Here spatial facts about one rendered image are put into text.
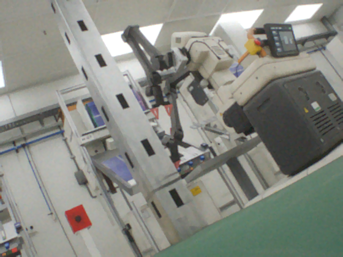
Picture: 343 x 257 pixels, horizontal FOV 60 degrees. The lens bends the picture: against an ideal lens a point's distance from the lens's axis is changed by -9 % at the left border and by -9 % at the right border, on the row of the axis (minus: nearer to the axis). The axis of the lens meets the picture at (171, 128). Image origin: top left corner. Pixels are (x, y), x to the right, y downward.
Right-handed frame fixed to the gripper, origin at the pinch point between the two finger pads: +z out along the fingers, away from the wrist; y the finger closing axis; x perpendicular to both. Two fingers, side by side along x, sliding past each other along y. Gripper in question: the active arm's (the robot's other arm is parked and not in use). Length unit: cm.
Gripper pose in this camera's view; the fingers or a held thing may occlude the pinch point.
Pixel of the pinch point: (176, 167)
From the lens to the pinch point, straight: 226.2
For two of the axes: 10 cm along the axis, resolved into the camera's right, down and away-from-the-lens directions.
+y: -8.1, 3.1, -5.0
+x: 5.7, 2.3, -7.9
